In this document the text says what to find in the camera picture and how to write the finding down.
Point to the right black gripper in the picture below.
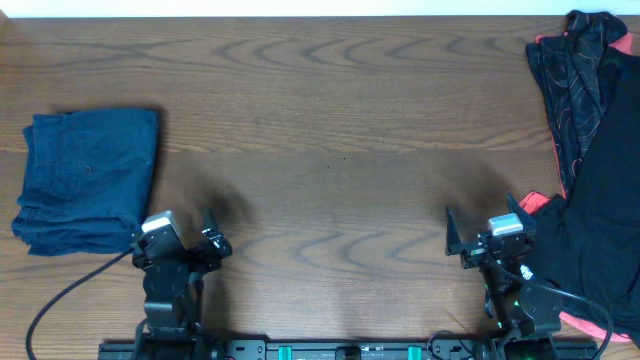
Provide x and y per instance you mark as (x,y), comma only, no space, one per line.
(473,252)

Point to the black red-trimmed shorts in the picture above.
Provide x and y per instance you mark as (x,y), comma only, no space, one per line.
(588,244)

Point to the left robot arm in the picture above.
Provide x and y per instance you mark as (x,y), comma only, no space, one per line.
(173,285)

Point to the dark blue denim shorts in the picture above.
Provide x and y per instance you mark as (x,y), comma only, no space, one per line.
(87,180)

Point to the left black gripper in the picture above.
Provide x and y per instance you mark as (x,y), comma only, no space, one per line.
(187,251)

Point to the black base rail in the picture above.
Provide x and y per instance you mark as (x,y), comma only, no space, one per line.
(438,348)

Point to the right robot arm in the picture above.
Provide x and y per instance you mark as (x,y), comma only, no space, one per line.
(526,313)

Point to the black patterned garment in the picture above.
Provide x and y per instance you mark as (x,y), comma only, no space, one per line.
(576,95)

